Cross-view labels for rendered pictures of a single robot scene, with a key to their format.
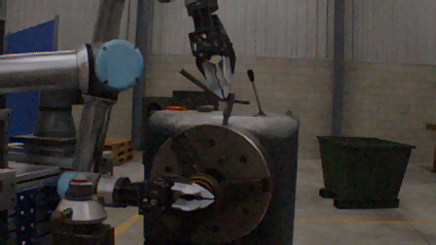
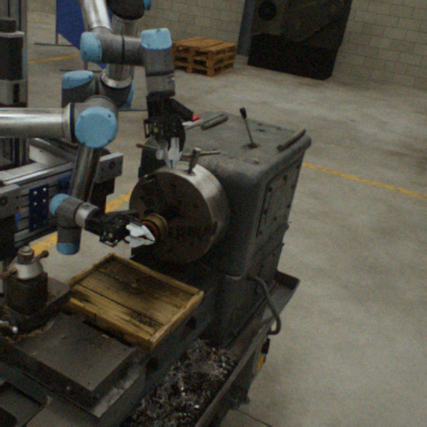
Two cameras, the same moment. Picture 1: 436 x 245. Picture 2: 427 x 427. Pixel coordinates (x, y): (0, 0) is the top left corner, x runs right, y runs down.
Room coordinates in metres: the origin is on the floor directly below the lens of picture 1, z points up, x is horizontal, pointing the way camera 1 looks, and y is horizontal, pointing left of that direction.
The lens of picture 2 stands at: (-0.26, -0.42, 1.84)
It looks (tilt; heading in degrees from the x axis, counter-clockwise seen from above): 26 degrees down; 18
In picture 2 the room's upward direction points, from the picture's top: 7 degrees clockwise
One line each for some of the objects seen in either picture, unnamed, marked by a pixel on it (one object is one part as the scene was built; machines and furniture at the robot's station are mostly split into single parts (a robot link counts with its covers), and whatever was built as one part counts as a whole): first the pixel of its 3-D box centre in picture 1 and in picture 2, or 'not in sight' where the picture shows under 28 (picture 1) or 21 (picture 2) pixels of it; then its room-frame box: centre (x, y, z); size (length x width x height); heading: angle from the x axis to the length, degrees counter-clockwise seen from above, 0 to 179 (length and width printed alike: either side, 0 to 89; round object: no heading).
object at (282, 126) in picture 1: (229, 169); (223, 183); (1.61, -0.03, 1.06); 0.59 x 0.48 x 0.39; 170
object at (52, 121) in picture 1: (54, 121); not in sight; (1.49, 0.56, 1.21); 0.15 x 0.15 x 0.10
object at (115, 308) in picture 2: not in sight; (128, 296); (0.97, 0.06, 0.89); 0.36 x 0.30 x 0.04; 80
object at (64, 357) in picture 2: not in sight; (43, 339); (0.62, 0.14, 0.95); 0.43 x 0.17 x 0.05; 80
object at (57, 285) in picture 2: not in sight; (33, 307); (0.66, 0.20, 0.99); 0.20 x 0.10 x 0.05; 170
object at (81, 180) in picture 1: (80, 186); (26, 253); (0.64, 0.20, 1.17); 0.04 x 0.04 x 0.03
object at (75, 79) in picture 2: (57, 86); (79, 89); (1.50, 0.55, 1.33); 0.13 x 0.12 x 0.14; 125
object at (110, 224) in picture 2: (144, 194); (108, 226); (1.00, 0.16, 1.08); 0.12 x 0.09 x 0.08; 79
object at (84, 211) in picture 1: (80, 207); (26, 264); (0.64, 0.20, 1.13); 0.08 x 0.08 x 0.03
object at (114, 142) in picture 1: (106, 151); (203, 56); (9.19, 2.30, 0.22); 1.25 x 0.86 x 0.44; 175
